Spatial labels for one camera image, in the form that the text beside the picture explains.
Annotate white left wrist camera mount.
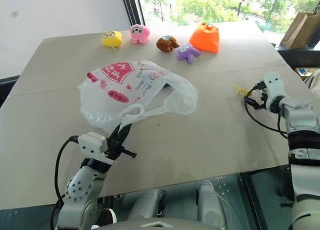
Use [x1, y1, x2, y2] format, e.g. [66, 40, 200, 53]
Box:
[77, 131, 117, 166]

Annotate black ledge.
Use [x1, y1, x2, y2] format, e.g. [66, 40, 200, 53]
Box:
[274, 43, 320, 71]

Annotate thin white wire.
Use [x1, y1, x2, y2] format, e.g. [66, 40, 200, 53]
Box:
[201, 177, 227, 204]

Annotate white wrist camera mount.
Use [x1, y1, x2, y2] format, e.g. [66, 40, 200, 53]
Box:
[262, 71, 286, 113]
[77, 131, 117, 166]

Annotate brown paper bag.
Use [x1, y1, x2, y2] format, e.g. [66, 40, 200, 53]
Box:
[279, 11, 320, 50]

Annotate brown plush toy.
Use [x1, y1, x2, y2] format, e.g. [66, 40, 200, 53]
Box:
[156, 35, 181, 53]

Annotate grey rounded robot body part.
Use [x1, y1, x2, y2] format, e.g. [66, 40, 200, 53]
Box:
[123, 188, 168, 219]
[196, 183, 226, 226]

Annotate purple plush toy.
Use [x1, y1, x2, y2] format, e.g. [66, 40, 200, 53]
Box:
[176, 42, 201, 65]

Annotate orange plush toy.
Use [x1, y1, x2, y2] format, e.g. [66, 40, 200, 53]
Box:
[188, 22, 222, 54]

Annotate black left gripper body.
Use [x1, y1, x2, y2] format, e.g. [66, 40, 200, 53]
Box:
[105, 136, 138, 164]

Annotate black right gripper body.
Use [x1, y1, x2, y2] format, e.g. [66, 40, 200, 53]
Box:
[258, 88, 270, 109]

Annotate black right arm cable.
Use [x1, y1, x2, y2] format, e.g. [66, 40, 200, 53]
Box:
[243, 85, 289, 141]

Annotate grey robot chest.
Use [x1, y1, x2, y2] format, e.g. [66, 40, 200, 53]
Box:
[93, 214, 222, 230]

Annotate pink plush toy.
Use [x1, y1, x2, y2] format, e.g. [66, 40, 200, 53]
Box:
[129, 24, 152, 45]

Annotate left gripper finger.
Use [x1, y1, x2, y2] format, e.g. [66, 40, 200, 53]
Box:
[109, 124, 124, 144]
[118, 122, 133, 145]

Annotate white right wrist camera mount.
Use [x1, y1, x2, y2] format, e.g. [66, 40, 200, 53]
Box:
[262, 71, 286, 113]

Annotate yellow plush toy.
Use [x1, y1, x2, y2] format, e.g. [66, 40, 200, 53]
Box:
[101, 30, 124, 50]

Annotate box with blue print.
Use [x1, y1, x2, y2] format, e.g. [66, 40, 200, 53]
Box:
[294, 67, 316, 79]

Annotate small yellow plastic clip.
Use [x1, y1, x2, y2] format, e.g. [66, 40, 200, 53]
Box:
[230, 82, 251, 97]

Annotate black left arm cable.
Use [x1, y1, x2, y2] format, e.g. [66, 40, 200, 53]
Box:
[49, 135, 81, 230]

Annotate black window frame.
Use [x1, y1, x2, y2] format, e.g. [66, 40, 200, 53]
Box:
[119, 0, 147, 26]

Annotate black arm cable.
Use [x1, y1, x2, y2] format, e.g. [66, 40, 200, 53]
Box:
[49, 135, 81, 230]
[243, 85, 289, 141]

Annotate translucent red-printed plastic bag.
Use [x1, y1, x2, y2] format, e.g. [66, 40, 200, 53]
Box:
[76, 60, 199, 136]

